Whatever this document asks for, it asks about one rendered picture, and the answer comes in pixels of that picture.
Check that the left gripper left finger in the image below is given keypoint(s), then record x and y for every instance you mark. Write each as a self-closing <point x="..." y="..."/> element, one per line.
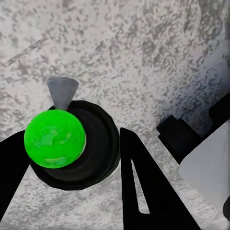
<point x="14" y="162"/>

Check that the insectifuge atomizer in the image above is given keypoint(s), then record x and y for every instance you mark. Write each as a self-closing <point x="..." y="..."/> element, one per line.
<point x="75" y="144"/>

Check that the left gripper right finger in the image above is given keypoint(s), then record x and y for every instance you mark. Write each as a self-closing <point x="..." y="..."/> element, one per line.
<point x="167" y="211"/>

